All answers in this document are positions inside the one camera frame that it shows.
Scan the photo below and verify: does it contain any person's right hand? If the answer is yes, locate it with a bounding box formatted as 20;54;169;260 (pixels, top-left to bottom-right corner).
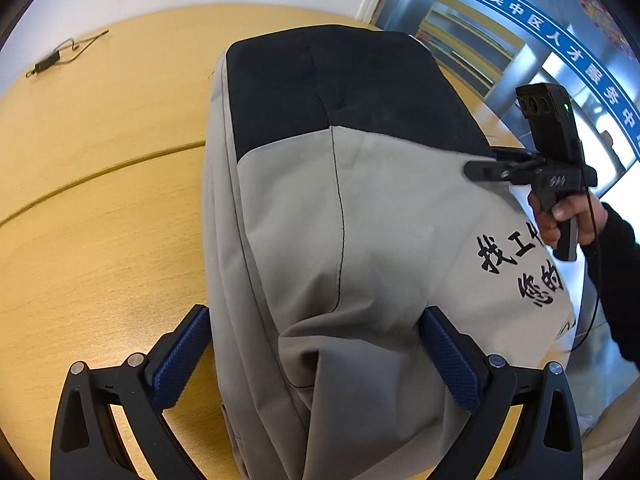
527;192;608;248

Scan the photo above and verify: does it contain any black power adapter with cable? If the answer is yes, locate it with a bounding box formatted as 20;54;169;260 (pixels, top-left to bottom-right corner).
25;29;110;78

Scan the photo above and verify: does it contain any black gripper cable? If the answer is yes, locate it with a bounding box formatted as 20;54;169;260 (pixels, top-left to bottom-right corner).
558;159;602;356

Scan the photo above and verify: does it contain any beige and black jacket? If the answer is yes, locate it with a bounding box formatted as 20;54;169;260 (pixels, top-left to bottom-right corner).
202;25;574;479

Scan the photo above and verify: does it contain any black sleeved right forearm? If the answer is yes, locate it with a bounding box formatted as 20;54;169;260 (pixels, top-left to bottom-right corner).
582;203;640;366

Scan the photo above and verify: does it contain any blue door sign banner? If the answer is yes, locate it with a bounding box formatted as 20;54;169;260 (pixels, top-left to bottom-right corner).
475;0;639;153

